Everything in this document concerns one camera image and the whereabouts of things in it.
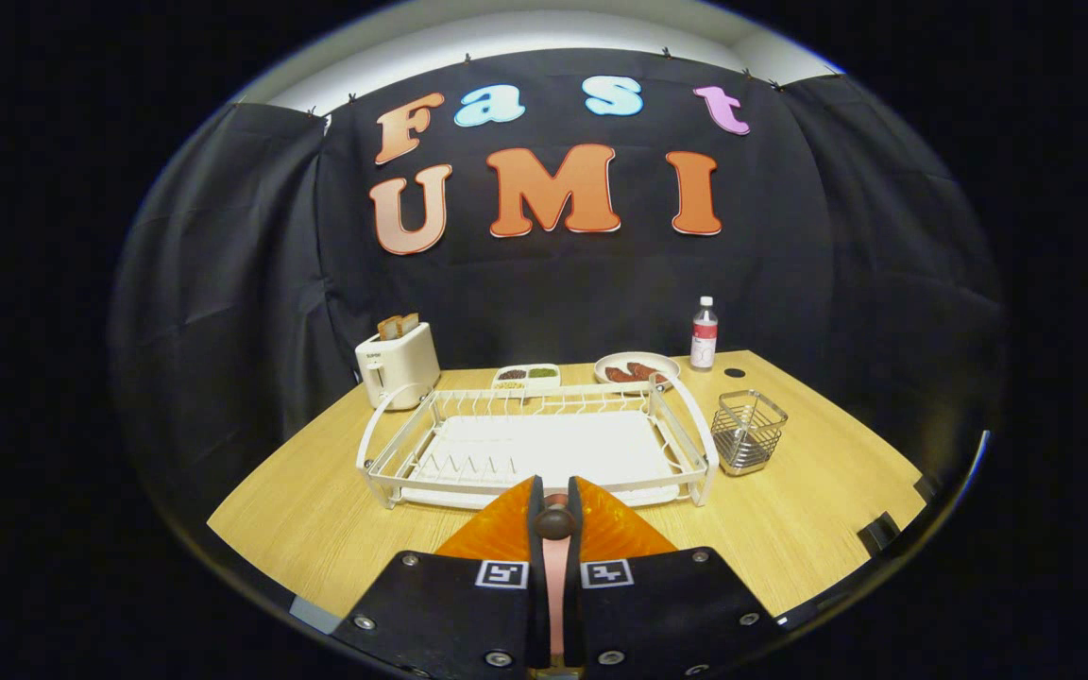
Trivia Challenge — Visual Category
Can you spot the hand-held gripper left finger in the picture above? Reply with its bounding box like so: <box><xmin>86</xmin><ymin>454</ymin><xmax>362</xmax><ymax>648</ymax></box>
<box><xmin>331</xmin><ymin>475</ymin><xmax>550</xmax><ymax>680</ymax></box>

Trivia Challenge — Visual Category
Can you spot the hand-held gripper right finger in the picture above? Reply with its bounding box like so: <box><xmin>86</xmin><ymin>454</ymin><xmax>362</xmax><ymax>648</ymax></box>
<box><xmin>563</xmin><ymin>475</ymin><xmax>781</xmax><ymax>680</ymax></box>

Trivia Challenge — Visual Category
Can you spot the wooden handle spoon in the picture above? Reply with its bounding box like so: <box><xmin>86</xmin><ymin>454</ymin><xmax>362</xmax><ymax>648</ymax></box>
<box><xmin>533</xmin><ymin>493</ymin><xmax>576</xmax><ymax>659</ymax></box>

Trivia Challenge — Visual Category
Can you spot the white dish rack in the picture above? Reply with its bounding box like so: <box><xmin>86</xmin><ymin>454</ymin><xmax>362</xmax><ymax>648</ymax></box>
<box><xmin>356</xmin><ymin>371</ymin><xmax>721</xmax><ymax>511</ymax></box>

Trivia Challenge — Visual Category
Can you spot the metal wire basket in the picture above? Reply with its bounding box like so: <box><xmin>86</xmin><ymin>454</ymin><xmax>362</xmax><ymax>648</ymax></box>
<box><xmin>710</xmin><ymin>389</ymin><xmax>790</xmax><ymax>476</ymax></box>

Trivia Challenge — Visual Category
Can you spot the white divided condiment dish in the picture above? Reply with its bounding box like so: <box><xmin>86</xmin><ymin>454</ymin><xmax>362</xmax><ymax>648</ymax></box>
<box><xmin>492</xmin><ymin>364</ymin><xmax>562</xmax><ymax>393</ymax></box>

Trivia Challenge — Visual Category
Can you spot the beige plate with meat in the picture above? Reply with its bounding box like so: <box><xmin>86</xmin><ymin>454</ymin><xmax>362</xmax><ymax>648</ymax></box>
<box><xmin>593</xmin><ymin>351</ymin><xmax>682</xmax><ymax>393</ymax></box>

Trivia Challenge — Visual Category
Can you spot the white toaster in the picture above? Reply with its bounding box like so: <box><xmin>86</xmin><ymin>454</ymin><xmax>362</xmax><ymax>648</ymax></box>
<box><xmin>354</xmin><ymin>322</ymin><xmax>442</xmax><ymax>412</ymax></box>

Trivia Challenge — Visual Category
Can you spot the clear bottle with red label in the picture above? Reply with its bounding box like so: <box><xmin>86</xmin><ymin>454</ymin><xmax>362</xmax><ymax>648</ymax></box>
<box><xmin>689</xmin><ymin>296</ymin><xmax>720</xmax><ymax>372</ymax></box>

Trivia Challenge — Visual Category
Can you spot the black backdrop cloth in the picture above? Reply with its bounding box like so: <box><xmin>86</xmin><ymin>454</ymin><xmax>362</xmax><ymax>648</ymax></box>
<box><xmin>110</xmin><ymin>47</ymin><xmax>1008</xmax><ymax>530</ymax></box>

